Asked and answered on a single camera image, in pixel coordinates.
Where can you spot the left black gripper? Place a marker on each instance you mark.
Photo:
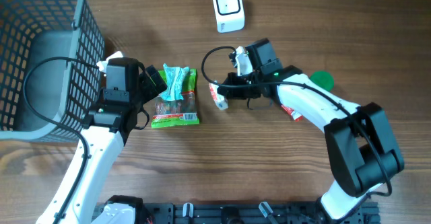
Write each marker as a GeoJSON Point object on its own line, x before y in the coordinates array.
{"type": "Point", "coordinates": [148, 83]}

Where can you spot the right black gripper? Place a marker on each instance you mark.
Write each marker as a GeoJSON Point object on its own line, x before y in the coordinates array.
{"type": "Point", "coordinates": [232, 90]}

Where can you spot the teal snack packet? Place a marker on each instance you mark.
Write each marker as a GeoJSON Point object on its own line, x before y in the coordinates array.
{"type": "Point", "coordinates": [175, 77]}

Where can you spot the green candy bag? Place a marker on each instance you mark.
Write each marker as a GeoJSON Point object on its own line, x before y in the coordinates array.
{"type": "Point", "coordinates": [178, 112]}

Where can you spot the red white tissue packet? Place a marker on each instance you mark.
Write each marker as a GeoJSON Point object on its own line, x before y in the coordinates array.
{"type": "Point", "coordinates": [220, 101]}

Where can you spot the red stick sachet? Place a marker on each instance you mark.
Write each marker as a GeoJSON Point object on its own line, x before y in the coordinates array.
{"type": "Point", "coordinates": [296, 116]}

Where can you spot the green lid jar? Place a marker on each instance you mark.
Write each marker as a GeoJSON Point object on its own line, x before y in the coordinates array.
{"type": "Point", "coordinates": [323, 79]}

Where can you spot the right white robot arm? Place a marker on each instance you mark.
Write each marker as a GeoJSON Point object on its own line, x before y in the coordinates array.
{"type": "Point", "coordinates": [363, 152]}

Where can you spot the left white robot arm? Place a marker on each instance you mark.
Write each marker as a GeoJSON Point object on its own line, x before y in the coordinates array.
{"type": "Point", "coordinates": [106, 127]}

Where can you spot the white barcode scanner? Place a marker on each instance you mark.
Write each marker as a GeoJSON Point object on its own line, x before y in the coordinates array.
{"type": "Point", "coordinates": [229, 15]}

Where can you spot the grey plastic mesh basket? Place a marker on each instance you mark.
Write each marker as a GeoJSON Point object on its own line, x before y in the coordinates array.
{"type": "Point", "coordinates": [49, 51]}

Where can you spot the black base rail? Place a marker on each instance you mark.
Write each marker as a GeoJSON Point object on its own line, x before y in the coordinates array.
{"type": "Point", "coordinates": [291, 212]}

